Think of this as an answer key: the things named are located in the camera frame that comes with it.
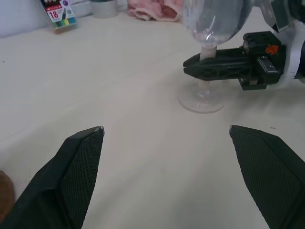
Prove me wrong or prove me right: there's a white tape roll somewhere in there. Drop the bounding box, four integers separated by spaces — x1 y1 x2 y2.
91 0 118 19

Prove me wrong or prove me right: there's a pink fluffy cloth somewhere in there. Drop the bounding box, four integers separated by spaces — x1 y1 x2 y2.
127 0 184 22

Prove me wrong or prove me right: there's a marker pen box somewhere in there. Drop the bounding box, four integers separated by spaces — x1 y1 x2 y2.
39 0 78 35

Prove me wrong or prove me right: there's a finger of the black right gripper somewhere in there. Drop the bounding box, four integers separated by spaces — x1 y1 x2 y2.
215 47 246 58
183 52 251 81

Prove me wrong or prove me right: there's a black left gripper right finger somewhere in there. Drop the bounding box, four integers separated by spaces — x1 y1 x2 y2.
228 125 305 229

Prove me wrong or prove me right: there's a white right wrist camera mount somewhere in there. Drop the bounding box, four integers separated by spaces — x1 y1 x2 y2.
266 20 305 89

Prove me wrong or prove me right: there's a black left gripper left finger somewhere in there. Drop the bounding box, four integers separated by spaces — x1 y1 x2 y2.
0 126 105 229

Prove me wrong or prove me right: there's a clear wine glass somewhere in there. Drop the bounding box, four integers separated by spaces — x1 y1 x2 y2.
177 0 257 115

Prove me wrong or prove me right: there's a plastic bottle with red liquid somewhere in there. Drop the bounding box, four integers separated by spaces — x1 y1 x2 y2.
0 170 15 215

